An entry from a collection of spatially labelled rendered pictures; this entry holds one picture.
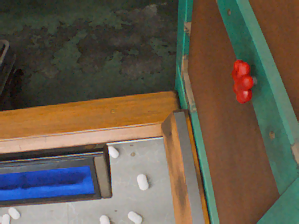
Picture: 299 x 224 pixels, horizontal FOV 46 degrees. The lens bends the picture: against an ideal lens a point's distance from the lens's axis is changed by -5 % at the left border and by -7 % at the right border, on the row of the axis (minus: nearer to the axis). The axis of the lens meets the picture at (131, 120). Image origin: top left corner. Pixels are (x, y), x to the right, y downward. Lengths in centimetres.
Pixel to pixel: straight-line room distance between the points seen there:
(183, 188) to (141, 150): 20
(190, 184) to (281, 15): 45
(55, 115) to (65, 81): 106
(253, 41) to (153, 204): 54
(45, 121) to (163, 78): 110
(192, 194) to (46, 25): 178
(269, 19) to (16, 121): 73
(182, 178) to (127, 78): 126
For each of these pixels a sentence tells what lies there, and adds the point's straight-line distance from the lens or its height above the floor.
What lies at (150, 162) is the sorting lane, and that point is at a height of 74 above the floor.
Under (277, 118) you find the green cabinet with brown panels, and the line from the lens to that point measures 32.
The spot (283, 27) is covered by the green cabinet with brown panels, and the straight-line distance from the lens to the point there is 33.
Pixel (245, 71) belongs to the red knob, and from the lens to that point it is 35.
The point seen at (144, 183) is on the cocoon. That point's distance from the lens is 82.
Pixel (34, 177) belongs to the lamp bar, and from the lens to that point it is 49.
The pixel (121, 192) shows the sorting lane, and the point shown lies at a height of 74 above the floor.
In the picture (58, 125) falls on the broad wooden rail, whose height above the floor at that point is 76.
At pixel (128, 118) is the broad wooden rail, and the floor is 76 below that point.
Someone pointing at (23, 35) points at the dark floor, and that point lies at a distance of 231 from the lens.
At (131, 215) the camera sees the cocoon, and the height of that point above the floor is 76.
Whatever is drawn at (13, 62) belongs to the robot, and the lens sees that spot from 182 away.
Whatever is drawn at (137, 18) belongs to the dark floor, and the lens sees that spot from 224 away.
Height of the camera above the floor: 152
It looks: 59 degrees down
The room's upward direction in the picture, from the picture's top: 7 degrees counter-clockwise
